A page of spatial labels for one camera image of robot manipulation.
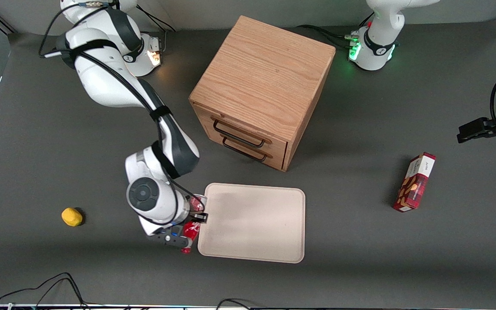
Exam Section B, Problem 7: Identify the red coke bottle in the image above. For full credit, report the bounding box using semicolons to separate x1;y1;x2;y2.
181;195;208;254

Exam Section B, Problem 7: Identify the beige rectangular tray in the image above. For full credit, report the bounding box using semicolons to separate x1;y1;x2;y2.
197;183;306;264

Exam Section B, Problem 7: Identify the red cookie box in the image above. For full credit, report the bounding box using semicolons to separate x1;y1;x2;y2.
393;152;437;213

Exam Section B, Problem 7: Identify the yellow lemon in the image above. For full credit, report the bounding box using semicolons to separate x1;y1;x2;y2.
61;207;84;227

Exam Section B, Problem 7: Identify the wooden drawer cabinet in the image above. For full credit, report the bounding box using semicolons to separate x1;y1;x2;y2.
188;15;336;173

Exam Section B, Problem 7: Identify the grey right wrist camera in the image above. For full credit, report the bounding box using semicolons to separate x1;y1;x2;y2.
146;229;191;251

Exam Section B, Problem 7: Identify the black wire drawer handle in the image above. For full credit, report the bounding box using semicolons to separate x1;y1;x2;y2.
213;119;267;148
222;136;269;163

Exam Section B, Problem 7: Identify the black short floor cable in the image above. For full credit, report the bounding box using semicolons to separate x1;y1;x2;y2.
215;298;255;310

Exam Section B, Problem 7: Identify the black looped floor cable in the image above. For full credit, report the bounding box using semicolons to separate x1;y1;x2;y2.
0;272;90;309

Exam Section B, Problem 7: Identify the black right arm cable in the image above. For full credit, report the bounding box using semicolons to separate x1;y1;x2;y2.
38;0;197;203

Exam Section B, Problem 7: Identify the black left base cable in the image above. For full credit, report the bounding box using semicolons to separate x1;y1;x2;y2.
296;12;375;49

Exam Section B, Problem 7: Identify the black base cable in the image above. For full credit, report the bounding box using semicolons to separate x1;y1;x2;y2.
296;12;375;49
136;4;177;52

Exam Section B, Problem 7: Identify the black right base cable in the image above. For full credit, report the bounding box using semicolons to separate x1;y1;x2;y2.
136;4;177;52

